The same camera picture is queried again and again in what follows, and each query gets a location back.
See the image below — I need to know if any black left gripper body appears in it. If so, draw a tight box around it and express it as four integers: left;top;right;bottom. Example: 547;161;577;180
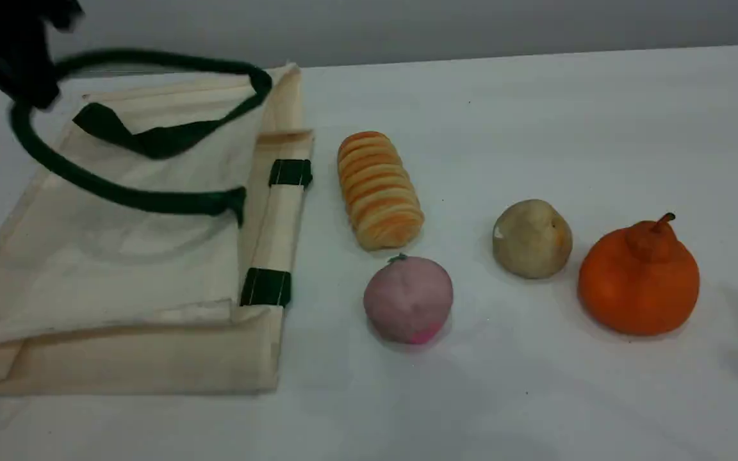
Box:
0;0;85;72

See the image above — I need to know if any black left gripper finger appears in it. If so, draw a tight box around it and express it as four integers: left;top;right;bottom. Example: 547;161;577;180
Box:
0;64;61;109

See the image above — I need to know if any white canvas bag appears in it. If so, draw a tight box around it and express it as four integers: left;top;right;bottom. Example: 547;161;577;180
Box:
0;50;315;396

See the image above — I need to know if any long ridged bread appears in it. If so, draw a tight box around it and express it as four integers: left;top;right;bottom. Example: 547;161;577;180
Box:
337;131;425;252

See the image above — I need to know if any beige pear toy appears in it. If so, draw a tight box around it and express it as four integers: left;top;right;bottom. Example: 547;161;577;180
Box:
492;198;573;280

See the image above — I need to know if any pink round peach toy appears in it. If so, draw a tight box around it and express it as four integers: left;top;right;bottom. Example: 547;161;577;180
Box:
363;254;454;345

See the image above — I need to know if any orange tangerine with stem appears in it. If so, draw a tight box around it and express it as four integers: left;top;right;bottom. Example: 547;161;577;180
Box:
577;213;701;337

